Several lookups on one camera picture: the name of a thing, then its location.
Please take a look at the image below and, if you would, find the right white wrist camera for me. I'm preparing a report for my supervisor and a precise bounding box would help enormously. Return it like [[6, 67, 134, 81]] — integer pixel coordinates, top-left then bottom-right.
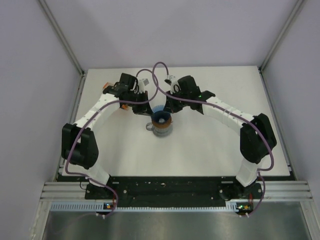
[[164, 75, 181, 94]]

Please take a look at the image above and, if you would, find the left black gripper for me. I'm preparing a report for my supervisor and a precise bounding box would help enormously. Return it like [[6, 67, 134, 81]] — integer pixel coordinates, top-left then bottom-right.
[[124, 91, 154, 117]]

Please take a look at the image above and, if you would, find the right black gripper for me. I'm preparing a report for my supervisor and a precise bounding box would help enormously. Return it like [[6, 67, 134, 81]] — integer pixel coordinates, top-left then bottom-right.
[[164, 89, 190, 115]]

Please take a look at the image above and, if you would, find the left aluminium corner post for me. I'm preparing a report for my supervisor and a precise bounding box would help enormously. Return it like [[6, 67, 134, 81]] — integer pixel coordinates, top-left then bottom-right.
[[36, 0, 85, 76]]

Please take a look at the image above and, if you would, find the blue glass dripper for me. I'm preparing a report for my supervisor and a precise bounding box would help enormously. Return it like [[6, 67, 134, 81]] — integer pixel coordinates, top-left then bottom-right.
[[151, 105, 171, 124]]

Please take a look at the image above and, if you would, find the orange filter package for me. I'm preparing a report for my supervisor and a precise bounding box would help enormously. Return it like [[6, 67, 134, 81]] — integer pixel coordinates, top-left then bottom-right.
[[103, 82, 114, 90]]

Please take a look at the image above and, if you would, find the aluminium corner post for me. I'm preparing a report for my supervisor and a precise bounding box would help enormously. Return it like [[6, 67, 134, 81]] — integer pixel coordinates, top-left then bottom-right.
[[36, 0, 85, 76], [258, 0, 307, 73]]

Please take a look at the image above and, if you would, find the aluminium front rail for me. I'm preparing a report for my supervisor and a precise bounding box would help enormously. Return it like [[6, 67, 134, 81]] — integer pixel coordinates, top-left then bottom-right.
[[40, 181, 313, 202]]

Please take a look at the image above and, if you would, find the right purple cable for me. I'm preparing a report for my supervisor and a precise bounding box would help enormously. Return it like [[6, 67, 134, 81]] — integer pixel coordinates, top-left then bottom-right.
[[152, 61, 276, 218]]

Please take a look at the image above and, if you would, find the brown wooden ring holder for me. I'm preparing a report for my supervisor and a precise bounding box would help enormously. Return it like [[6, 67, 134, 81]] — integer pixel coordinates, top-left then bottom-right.
[[151, 116, 172, 129]]

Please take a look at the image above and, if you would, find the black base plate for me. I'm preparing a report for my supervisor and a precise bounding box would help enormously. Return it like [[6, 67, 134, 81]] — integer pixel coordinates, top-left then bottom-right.
[[85, 176, 262, 208]]

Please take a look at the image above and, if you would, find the purple cable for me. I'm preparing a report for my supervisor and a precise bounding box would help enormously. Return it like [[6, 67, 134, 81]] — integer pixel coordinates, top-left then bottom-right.
[[152, 61, 276, 218], [64, 68, 159, 218]]

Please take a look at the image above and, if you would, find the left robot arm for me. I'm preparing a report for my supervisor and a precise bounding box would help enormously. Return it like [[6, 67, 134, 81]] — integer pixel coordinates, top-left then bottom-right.
[[61, 73, 152, 199]]

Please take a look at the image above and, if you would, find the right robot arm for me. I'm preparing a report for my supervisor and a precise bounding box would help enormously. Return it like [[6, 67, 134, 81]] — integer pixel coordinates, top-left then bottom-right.
[[164, 75, 277, 198]]

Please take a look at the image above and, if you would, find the grey slotted cable duct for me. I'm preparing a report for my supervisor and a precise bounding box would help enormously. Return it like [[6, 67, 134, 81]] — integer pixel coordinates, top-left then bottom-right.
[[50, 201, 244, 213]]

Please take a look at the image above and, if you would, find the right aluminium corner post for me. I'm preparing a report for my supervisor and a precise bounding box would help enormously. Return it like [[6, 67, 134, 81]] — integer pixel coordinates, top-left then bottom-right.
[[258, 0, 307, 73]]

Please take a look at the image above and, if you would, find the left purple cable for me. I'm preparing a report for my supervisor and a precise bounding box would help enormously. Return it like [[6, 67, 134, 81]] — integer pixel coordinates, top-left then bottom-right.
[[64, 68, 159, 218]]

